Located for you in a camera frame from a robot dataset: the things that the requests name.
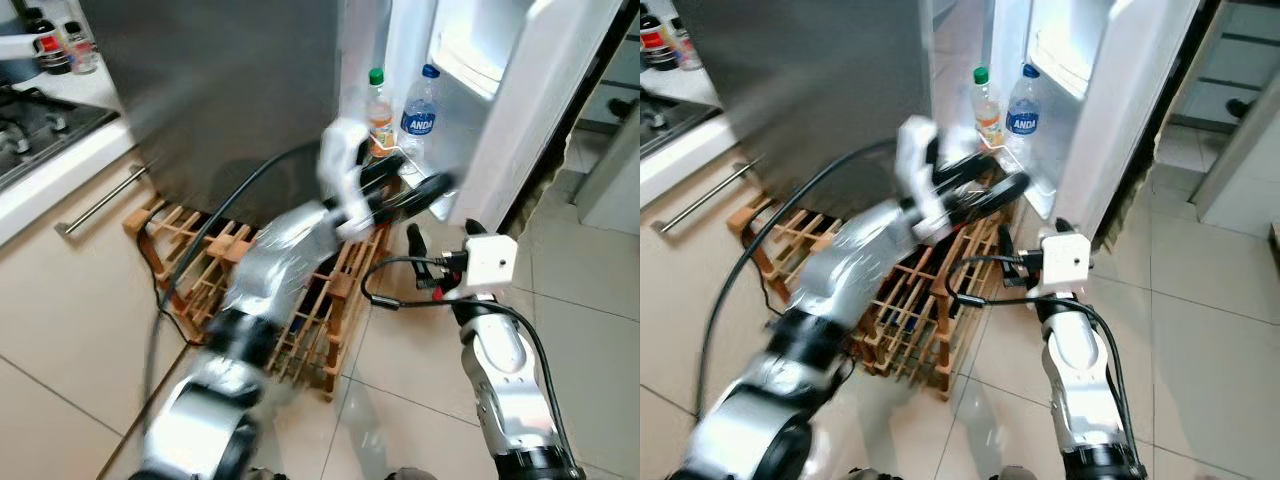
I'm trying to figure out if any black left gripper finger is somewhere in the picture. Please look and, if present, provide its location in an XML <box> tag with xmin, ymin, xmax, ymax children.
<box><xmin>381</xmin><ymin>186</ymin><xmax>452</xmax><ymax>221</ymax></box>
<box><xmin>955</xmin><ymin>187</ymin><xmax>1027</xmax><ymax>221</ymax></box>
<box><xmin>392</xmin><ymin>170</ymin><xmax>457</xmax><ymax>200</ymax></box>
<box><xmin>965</xmin><ymin>171</ymin><xmax>1032</xmax><ymax>199</ymax></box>

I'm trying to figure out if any grey mini fridge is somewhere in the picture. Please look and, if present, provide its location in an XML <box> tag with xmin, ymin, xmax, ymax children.
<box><xmin>80</xmin><ymin>0</ymin><xmax>396</xmax><ymax>217</ymax></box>
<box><xmin>670</xmin><ymin>0</ymin><xmax>991</xmax><ymax>203</ymax></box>

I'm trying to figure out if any green-capped drink bottle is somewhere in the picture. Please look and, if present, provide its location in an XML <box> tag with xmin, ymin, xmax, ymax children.
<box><xmin>972</xmin><ymin>66</ymin><xmax>1003</xmax><ymax>152</ymax></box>
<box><xmin>366</xmin><ymin>67</ymin><xmax>397</xmax><ymax>159</ymax></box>

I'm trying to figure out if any blue-capped water bottle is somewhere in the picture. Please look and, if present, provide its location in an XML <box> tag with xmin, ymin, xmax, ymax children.
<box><xmin>1004</xmin><ymin>63</ymin><xmax>1044</xmax><ymax>162</ymax></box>
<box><xmin>401</xmin><ymin>64</ymin><xmax>442</xmax><ymax>167</ymax></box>

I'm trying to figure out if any wooden wine rack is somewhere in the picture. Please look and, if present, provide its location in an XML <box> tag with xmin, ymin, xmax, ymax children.
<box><xmin>727</xmin><ymin>190</ymin><xmax>1011</xmax><ymax>400</ymax></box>
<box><xmin>123</xmin><ymin>194</ymin><xmax>397</xmax><ymax>402</ymax></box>

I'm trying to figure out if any pale grey drawer cabinet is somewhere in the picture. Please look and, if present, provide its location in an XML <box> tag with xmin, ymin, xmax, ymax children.
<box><xmin>1170</xmin><ymin>0</ymin><xmax>1280</xmax><ymax>233</ymax></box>
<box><xmin>574</xmin><ymin>40</ymin><xmax>641</xmax><ymax>237</ymax></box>

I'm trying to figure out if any beige kitchen cabinet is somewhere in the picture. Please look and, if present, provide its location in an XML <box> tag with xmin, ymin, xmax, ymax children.
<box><xmin>640</xmin><ymin>155</ymin><xmax>793</xmax><ymax>480</ymax></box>
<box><xmin>0</xmin><ymin>150</ymin><xmax>193</xmax><ymax>480</ymax></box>

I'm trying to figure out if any dark sauce bottle red label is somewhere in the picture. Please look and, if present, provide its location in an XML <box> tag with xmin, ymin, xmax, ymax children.
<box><xmin>22</xmin><ymin>7</ymin><xmax>73</xmax><ymax>77</ymax></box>
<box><xmin>640</xmin><ymin>5</ymin><xmax>682</xmax><ymax>72</ymax></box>

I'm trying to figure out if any small glass jar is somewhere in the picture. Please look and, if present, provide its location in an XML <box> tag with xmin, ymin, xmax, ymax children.
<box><xmin>672</xmin><ymin>18</ymin><xmax>702</xmax><ymax>72</ymax></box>
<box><xmin>62</xmin><ymin>20</ymin><xmax>100</xmax><ymax>76</ymax></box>

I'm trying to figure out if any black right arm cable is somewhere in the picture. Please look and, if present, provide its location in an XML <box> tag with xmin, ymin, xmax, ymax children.
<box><xmin>944</xmin><ymin>254</ymin><xmax>1143</xmax><ymax>471</ymax></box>
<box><xmin>361</xmin><ymin>254</ymin><xmax>577</xmax><ymax>471</ymax></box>

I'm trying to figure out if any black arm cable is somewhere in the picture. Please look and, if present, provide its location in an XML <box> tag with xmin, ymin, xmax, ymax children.
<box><xmin>695</xmin><ymin>138</ymin><xmax>898</xmax><ymax>416</ymax></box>
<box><xmin>944</xmin><ymin>254</ymin><xmax>1143</xmax><ymax>471</ymax></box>
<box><xmin>140</xmin><ymin>140</ymin><xmax>331</xmax><ymax>403</ymax></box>
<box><xmin>361</xmin><ymin>254</ymin><xmax>577</xmax><ymax>471</ymax></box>

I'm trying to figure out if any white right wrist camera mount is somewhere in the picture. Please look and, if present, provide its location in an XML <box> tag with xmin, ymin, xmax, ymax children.
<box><xmin>465</xmin><ymin>233</ymin><xmax>520</xmax><ymax>298</ymax></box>
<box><xmin>1040</xmin><ymin>232</ymin><xmax>1092</xmax><ymax>297</ymax></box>

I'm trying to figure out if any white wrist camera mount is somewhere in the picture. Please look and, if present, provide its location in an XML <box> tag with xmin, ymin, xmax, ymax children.
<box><xmin>465</xmin><ymin>233</ymin><xmax>520</xmax><ymax>298</ymax></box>
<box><xmin>893</xmin><ymin>114</ymin><xmax>956</xmax><ymax>244</ymax></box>
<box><xmin>318</xmin><ymin>117</ymin><xmax>379</xmax><ymax>242</ymax></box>
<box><xmin>1040</xmin><ymin>232</ymin><xmax>1092</xmax><ymax>297</ymax></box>

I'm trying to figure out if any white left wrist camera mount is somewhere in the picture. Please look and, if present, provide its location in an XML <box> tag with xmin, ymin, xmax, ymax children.
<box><xmin>893</xmin><ymin>114</ymin><xmax>956</xmax><ymax>244</ymax></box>
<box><xmin>318</xmin><ymin>117</ymin><xmax>379</xmax><ymax>242</ymax></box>

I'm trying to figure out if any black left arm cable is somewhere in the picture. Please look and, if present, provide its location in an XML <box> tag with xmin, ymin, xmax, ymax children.
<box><xmin>695</xmin><ymin>138</ymin><xmax>898</xmax><ymax>416</ymax></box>
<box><xmin>140</xmin><ymin>140</ymin><xmax>331</xmax><ymax>403</ymax></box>

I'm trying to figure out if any metal cabinet bar handle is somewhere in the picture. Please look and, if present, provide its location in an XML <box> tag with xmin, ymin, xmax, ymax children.
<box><xmin>55</xmin><ymin>163</ymin><xmax>150</xmax><ymax>239</ymax></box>
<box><xmin>655</xmin><ymin>160</ymin><xmax>762</xmax><ymax>235</ymax></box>

